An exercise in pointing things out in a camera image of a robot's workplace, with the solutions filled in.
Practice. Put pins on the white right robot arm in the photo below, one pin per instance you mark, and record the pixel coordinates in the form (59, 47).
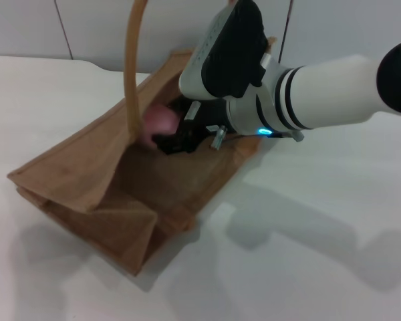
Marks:
(321, 93)

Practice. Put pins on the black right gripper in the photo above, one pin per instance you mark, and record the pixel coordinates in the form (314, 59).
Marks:
(204, 123)

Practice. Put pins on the pink peach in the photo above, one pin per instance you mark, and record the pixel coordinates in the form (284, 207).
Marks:
(160, 122)

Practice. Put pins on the brown woven handbag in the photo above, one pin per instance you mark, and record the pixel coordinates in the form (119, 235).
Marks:
(137, 187)

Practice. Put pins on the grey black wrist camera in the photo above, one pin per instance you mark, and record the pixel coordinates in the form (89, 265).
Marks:
(227, 50)

